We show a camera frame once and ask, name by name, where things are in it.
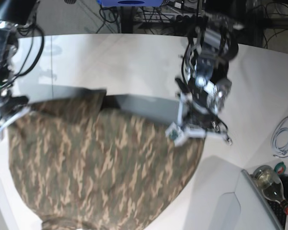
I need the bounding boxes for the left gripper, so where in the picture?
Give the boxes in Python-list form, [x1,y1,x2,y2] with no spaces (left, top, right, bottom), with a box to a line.
[175,77,232,127]

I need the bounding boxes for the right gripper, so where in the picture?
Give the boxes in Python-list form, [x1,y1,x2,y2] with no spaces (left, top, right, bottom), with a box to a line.
[0,92,29,119]

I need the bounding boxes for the camouflage t-shirt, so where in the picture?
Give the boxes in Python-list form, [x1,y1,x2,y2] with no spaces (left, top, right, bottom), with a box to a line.
[8,92,204,230]

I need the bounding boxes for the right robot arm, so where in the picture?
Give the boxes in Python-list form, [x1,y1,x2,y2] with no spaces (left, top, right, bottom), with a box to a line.
[0,0,45,119]

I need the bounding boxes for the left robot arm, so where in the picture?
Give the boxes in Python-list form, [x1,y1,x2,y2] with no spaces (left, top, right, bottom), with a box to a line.
[175,0,239,130]

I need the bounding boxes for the black power strip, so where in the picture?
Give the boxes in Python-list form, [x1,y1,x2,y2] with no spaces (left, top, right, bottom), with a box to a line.
[175,14,199,25]

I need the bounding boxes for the clear glass bottle red cap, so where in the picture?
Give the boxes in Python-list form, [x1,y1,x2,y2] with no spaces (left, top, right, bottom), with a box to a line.
[252,165,288,215]

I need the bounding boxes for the green tape roll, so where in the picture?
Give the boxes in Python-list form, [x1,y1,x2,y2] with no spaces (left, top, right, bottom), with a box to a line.
[274,162,286,175]

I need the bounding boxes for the blue box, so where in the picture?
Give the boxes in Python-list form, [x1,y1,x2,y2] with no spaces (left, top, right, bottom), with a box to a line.
[97,0,164,7]

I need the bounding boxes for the white coiled cable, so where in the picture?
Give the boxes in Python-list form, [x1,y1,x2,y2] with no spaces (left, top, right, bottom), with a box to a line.
[271,112,288,158]

